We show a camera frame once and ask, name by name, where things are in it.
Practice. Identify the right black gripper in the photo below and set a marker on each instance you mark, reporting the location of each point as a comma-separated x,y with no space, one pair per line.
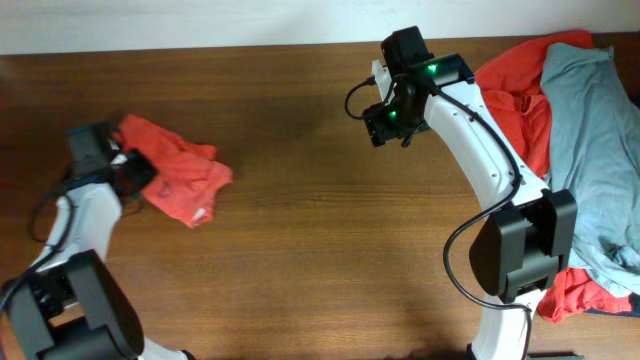
380,128

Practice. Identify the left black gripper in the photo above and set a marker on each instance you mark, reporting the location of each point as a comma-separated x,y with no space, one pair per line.
139,159

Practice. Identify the orange printed t-shirt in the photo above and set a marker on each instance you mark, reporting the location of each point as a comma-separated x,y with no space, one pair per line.
188,174

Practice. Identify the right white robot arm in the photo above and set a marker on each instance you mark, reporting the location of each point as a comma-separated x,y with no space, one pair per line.
506,257

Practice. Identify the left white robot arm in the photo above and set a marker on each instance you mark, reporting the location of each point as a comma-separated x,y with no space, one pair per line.
67,305

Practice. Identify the orange shirt in pile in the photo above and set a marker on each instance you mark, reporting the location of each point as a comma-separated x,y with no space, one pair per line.
510,86

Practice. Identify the grey t-shirt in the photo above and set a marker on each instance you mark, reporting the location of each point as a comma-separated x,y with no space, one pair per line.
594,153

